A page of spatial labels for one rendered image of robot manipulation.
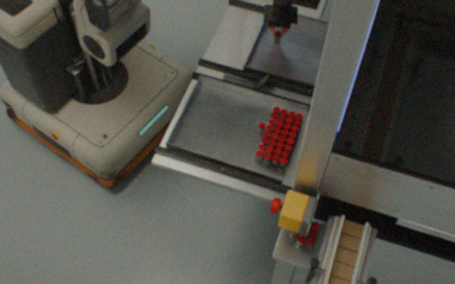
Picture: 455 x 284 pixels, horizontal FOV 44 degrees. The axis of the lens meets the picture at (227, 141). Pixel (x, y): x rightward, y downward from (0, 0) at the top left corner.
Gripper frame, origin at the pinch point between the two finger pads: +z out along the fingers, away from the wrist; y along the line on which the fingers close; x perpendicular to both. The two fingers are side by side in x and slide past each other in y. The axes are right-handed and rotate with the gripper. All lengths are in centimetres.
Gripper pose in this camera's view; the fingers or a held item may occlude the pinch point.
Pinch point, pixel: (277, 34)
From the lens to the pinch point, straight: 182.7
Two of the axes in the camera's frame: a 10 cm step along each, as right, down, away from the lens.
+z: -0.2, 5.3, 8.5
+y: 10.0, 0.8, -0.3
